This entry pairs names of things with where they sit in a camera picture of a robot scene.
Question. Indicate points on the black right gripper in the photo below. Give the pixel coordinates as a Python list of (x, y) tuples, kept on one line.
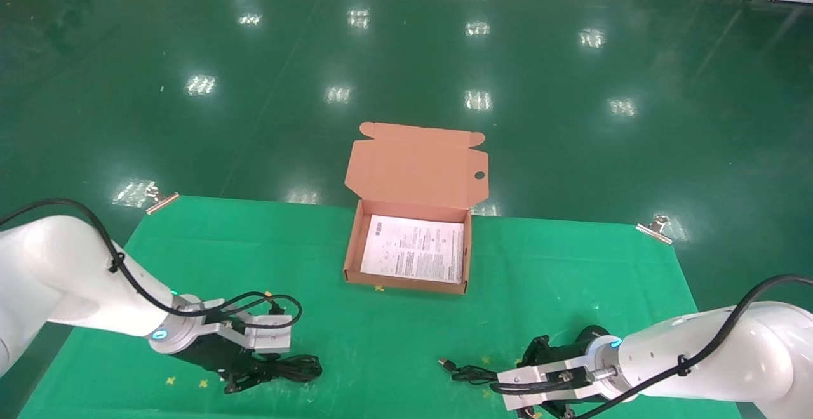
[(571, 346)]

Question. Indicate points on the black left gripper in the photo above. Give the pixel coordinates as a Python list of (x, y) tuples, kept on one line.
[(213, 355)]

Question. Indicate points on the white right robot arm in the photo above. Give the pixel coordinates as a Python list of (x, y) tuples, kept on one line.
[(711, 359)]

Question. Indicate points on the open brown cardboard box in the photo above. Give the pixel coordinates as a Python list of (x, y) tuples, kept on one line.
[(416, 171)]

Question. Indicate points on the green table mat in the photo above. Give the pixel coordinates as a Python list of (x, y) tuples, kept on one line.
[(394, 330)]

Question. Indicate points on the white printed paper leaflet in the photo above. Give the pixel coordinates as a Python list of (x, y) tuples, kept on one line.
[(413, 247)]

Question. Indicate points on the silver metal binder clip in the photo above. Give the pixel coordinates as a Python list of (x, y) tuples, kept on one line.
[(162, 202), (656, 229)]

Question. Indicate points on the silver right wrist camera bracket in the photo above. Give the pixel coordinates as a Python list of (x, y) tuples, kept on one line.
[(527, 381)]

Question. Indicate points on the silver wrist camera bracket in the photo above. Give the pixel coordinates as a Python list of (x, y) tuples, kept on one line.
[(270, 335), (527, 381)]

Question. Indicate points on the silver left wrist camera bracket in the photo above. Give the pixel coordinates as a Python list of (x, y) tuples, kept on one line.
[(270, 335)]

